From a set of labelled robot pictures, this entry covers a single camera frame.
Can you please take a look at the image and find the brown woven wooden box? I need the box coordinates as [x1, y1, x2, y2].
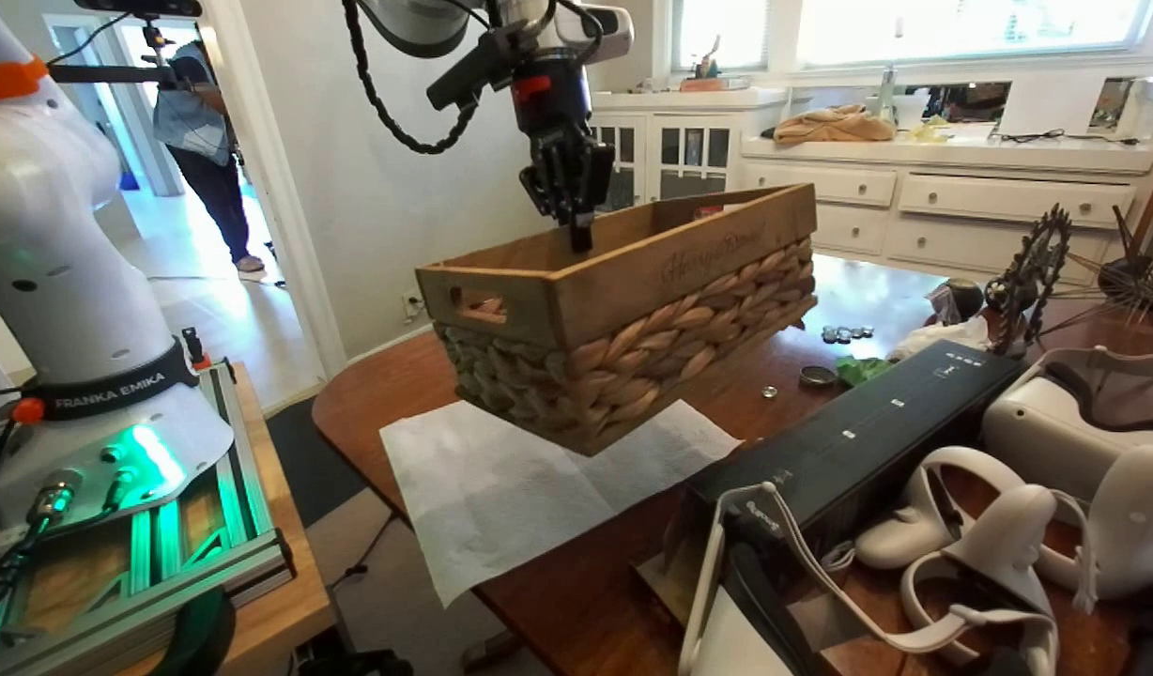
[416, 184, 814, 453]

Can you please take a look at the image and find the long black box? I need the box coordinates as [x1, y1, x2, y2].
[694, 342, 1023, 543]

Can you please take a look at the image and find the black gear ornament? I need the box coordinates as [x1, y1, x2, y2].
[984, 208, 1072, 352]

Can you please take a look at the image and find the white paper sheet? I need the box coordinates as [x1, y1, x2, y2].
[380, 401, 740, 605]

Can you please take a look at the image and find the green paper scrap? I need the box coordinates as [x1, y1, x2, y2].
[835, 356, 891, 387]

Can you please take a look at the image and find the person in doorway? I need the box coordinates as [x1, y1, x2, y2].
[156, 40, 263, 273]

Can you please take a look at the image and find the white VR headset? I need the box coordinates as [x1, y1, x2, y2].
[982, 351, 1153, 605]

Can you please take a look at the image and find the green metal robot base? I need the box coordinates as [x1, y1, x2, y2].
[0, 366, 297, 676]

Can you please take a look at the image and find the white cabinet with drawers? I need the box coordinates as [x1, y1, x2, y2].
[594, 90, 1153, 288]

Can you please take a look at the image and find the white VR controller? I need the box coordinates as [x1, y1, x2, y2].
[855, 448, 1060, 676]

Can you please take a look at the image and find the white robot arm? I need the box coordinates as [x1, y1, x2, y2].
[0, 0, 635, 550]

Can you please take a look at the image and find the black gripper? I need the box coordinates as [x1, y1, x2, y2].
[512, 61, 614, 254]

